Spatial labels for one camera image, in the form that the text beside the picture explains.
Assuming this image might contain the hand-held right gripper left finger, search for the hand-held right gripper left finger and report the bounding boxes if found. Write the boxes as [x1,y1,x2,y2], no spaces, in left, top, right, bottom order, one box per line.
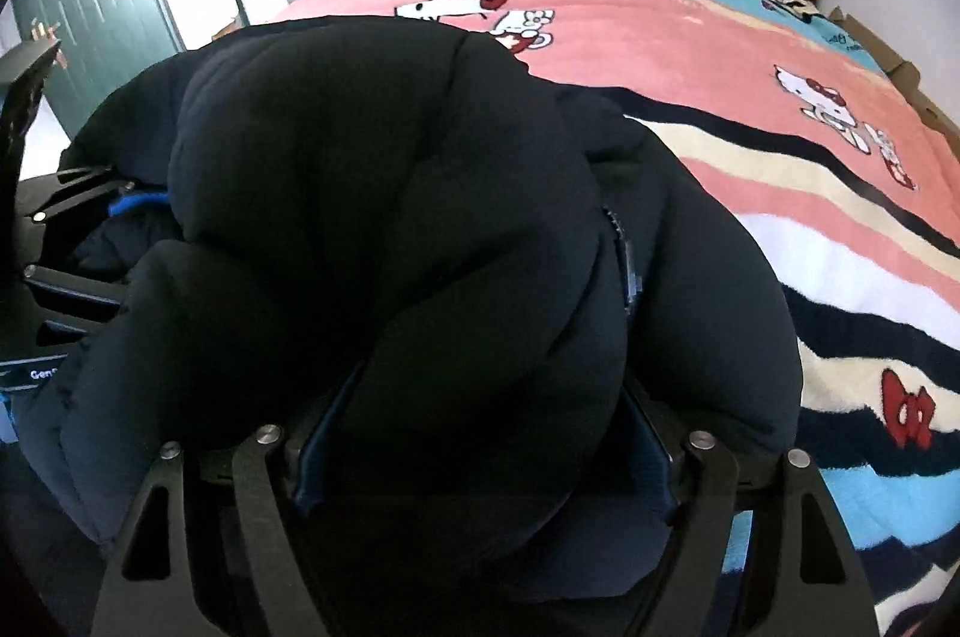
[90,368,370,637]

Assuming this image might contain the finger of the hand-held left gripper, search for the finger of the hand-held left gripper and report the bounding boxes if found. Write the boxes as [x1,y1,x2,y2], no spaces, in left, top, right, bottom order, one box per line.
[22,264,127,338]
[34,161,170,226]

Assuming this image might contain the black hooded puffer jacket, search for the black hooded puffer jacket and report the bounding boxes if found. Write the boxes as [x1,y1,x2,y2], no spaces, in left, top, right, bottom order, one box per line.
[15,18,803,604]

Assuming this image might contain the pink striped cartoon cat blanket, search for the pink striped cartoon cat blanket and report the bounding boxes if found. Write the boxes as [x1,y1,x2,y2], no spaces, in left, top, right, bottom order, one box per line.
[266,0,960,637]

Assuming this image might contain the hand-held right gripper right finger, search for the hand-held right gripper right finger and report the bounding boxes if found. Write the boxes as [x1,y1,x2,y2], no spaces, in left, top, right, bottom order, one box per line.
[624,384,880,637]

